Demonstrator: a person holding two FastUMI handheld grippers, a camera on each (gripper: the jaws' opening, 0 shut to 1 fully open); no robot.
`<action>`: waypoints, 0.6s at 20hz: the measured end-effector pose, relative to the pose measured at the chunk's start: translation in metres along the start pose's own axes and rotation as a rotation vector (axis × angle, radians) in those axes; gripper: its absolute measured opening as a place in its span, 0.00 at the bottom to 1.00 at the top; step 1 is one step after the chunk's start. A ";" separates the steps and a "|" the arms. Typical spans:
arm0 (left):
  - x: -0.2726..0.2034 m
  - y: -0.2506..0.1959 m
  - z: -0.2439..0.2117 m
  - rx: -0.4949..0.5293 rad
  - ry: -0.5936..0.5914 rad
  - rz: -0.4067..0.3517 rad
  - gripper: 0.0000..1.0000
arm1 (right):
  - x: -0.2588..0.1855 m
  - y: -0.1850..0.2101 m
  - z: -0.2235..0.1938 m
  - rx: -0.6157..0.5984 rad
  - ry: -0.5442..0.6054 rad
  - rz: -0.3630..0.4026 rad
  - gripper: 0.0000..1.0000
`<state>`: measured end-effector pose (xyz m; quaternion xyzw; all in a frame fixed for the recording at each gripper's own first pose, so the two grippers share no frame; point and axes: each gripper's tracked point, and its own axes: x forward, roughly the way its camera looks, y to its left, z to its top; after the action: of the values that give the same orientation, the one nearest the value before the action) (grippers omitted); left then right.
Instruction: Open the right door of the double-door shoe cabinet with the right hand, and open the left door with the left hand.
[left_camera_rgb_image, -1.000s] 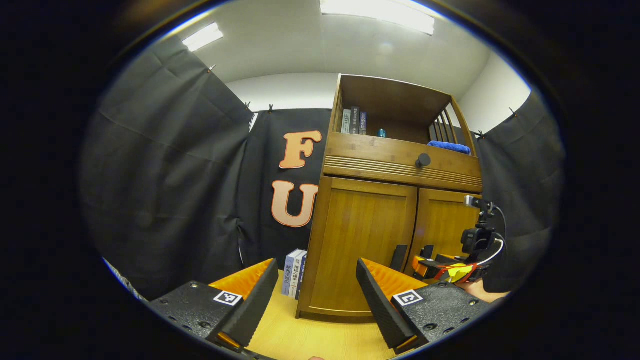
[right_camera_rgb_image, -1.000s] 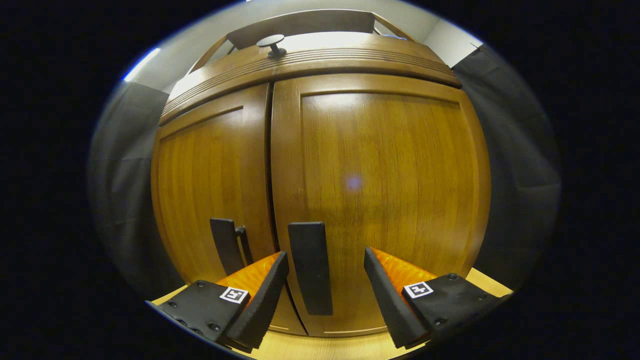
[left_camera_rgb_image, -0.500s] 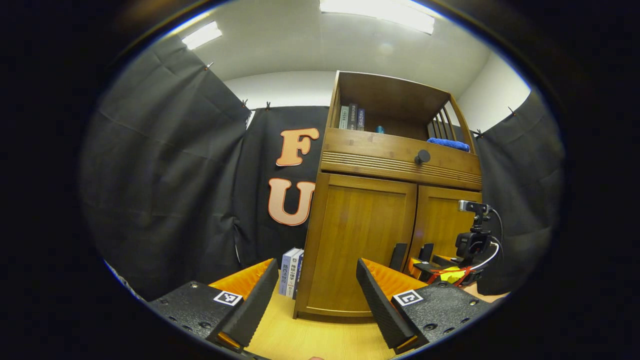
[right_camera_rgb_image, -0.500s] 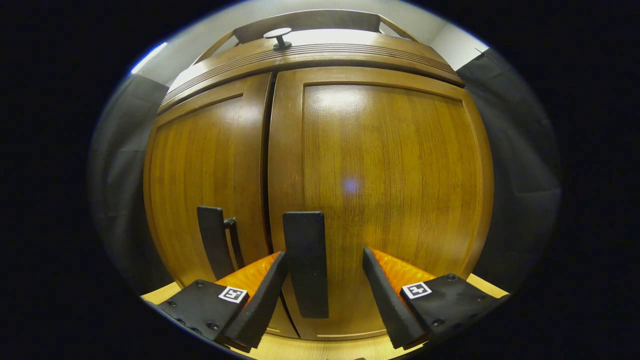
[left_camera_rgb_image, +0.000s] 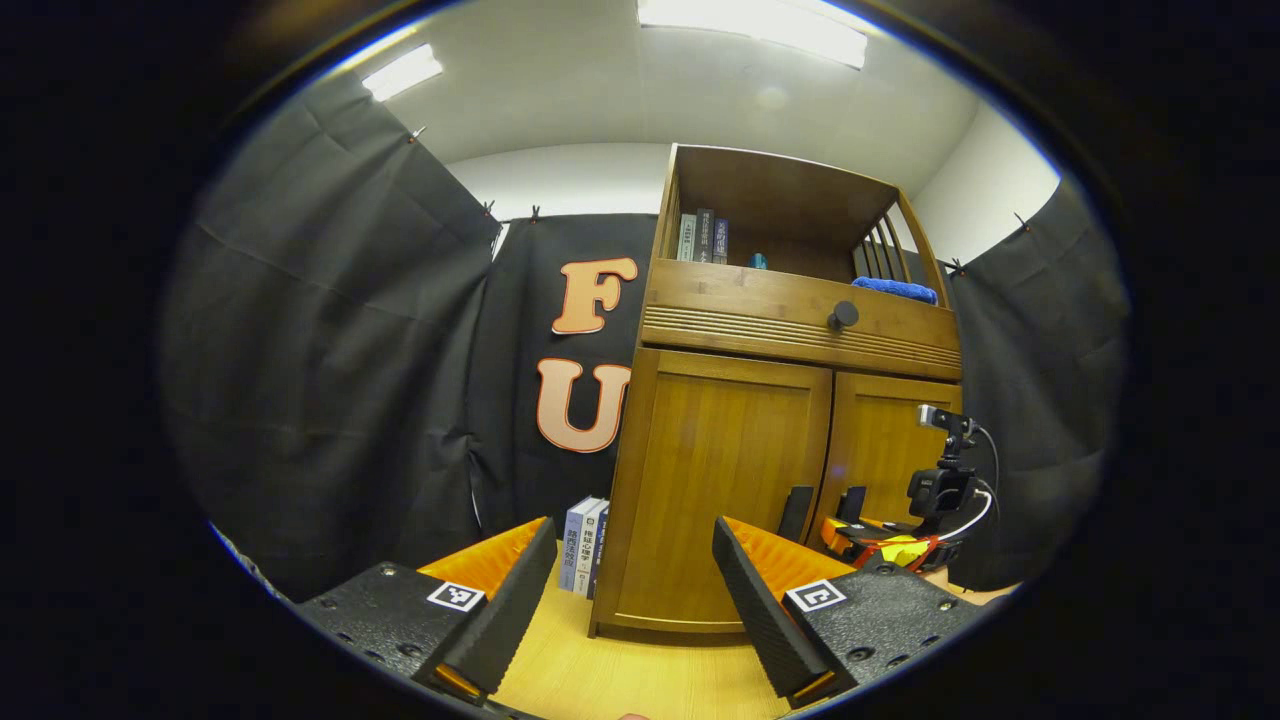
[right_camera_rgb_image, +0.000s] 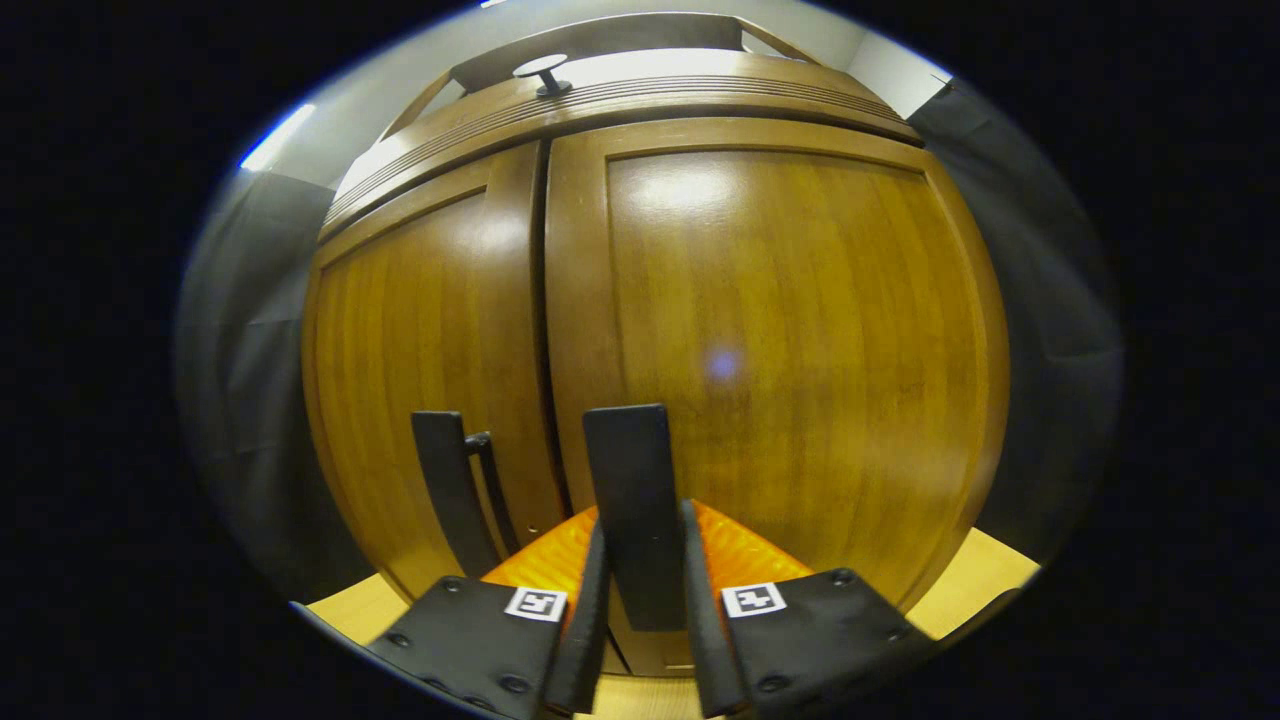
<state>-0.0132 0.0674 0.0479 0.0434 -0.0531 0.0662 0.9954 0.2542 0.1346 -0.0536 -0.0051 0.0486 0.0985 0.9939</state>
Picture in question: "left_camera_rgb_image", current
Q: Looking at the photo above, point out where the wooden double-door shoe cabinet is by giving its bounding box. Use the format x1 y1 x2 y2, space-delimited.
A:
588 143 966 639

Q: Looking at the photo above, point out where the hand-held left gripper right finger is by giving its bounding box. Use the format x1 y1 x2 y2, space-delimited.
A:
712 516 986 711

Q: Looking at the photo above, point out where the large ceiling light panel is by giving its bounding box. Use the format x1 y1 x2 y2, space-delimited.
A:
637 0 869 71

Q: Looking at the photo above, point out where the small ceiling light panel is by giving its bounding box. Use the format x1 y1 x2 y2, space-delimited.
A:
360 43 444 103

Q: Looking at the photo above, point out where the black backdrop cloth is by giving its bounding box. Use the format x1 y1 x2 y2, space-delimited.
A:
160 75 1131 601

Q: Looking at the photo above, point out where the blue folded cloth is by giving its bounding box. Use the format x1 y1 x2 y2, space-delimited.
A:
851 276 940 306

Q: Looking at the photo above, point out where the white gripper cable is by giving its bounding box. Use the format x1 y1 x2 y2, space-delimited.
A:
935 488 996 543

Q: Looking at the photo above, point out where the wooden shoe cabinet door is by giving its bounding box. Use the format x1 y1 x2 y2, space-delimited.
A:
808 372 963 546
610 350 833 626

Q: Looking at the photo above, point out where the white and blue book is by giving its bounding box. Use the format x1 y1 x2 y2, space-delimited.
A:
558 496 601 593
576 500 611 599

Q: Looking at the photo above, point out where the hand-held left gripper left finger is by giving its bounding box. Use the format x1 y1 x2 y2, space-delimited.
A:
295 516 559 707

